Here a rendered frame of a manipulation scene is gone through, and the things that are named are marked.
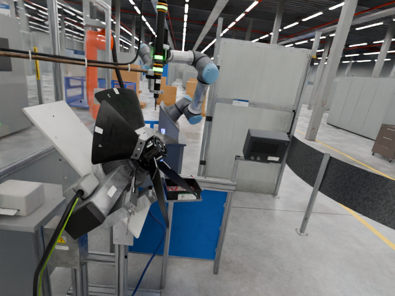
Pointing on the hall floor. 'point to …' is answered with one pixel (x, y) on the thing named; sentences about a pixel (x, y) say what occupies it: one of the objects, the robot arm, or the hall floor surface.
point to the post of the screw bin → (166, 245)
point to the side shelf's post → (39, 240)
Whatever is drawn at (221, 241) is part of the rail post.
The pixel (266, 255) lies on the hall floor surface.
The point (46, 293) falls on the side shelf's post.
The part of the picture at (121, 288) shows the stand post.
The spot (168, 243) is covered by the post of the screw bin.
